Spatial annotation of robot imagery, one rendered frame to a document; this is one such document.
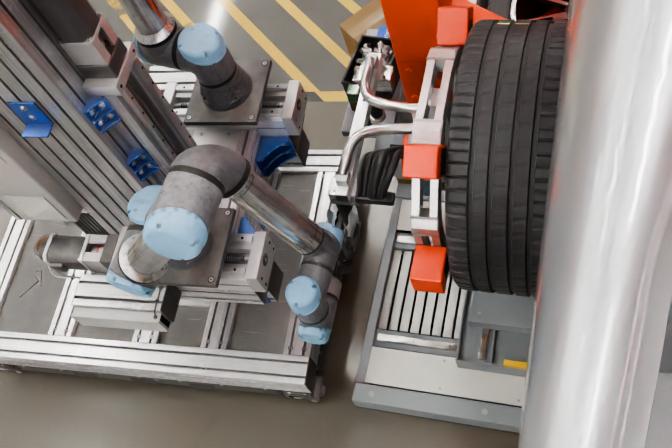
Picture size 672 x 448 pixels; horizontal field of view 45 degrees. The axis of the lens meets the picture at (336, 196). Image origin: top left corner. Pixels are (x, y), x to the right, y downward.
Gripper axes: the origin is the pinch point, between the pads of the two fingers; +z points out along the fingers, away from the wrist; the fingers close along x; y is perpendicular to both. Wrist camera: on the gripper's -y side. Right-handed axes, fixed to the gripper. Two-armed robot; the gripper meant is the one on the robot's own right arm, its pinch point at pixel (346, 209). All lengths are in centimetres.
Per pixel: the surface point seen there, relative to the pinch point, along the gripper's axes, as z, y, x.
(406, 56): 54, -7, -5
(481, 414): -27, -75, -32
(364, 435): -37, -83, 5
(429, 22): 54, 8, -14
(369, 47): 73, -26, 14
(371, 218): 40, -83, 18
